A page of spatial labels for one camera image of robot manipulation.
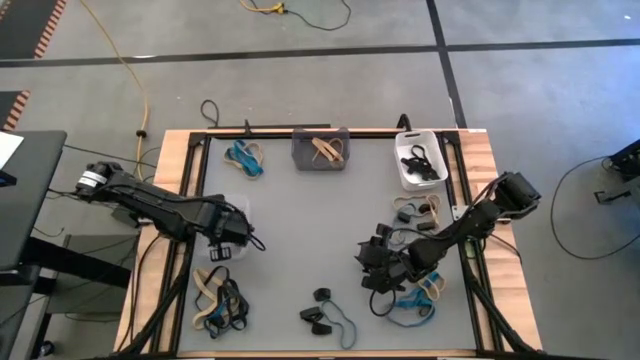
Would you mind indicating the tan rubber band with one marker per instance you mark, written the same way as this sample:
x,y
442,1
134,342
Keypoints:
x,y
197,320
320,145
440,285
337,157
200,280
436,210
227,159

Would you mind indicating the wide blue rubber band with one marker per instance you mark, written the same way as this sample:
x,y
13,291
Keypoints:
x,y
412,300
250,162

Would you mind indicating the short black rubber band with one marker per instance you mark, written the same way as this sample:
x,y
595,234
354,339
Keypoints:
x,y
322,294
404,217
310,314
321,329
412,164
425,226
430,175
425,209

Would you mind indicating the white paper sheet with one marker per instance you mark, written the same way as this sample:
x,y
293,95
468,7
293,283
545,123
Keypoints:
x,y
7,147

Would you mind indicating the grey translucent basket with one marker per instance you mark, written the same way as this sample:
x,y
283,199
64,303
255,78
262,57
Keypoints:
x,y
302,160

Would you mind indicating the silver metal bracket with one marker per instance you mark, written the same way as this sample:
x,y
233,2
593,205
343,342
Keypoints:
x,y
460,212

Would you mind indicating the long blue rubber band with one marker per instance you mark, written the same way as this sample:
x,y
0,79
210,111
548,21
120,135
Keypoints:
x,y
427,315

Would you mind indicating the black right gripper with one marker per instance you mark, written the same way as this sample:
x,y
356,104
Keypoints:
x,y
395,265

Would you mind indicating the black orange-striped floor mat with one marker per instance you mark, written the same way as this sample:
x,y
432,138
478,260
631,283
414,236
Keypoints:
x,y
20,30
7,105

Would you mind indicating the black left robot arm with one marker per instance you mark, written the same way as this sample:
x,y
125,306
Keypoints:
x,y
150,205

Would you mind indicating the black equipment stand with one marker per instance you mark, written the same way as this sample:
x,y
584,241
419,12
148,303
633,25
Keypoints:
x,y
627,162

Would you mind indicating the white plastic basket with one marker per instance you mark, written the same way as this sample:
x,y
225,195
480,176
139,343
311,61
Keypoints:
x,y
422,186

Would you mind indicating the black desk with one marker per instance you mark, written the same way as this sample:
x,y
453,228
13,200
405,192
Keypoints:
x,y
35,200

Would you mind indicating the thin black rubber band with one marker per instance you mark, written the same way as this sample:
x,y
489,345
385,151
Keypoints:
x,y
242,305
413,150
220,270

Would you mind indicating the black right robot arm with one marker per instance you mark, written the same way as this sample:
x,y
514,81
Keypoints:
x,y
475,220

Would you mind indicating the thin blue rubber band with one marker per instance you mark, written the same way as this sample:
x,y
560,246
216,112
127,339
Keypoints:
x,y
354,327

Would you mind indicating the black aluminium table frame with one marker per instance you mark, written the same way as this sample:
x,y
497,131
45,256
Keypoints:
x,y
192,160

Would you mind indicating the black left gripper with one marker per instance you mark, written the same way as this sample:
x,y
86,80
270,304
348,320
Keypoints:
x,y
235,230

